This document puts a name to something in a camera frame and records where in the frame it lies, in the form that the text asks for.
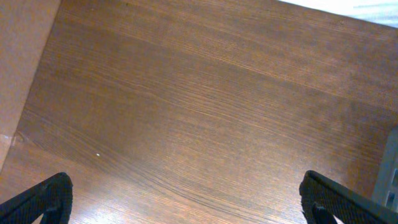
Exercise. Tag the brown cardboard panel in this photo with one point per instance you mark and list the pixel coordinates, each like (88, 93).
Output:
(25, 27)

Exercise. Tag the grey plastic basket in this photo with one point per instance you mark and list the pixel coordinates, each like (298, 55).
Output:
(385, 189)

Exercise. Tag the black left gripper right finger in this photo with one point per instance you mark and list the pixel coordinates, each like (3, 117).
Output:
(326, 201)

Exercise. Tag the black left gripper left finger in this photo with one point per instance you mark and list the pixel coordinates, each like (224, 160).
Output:
(51, 200)

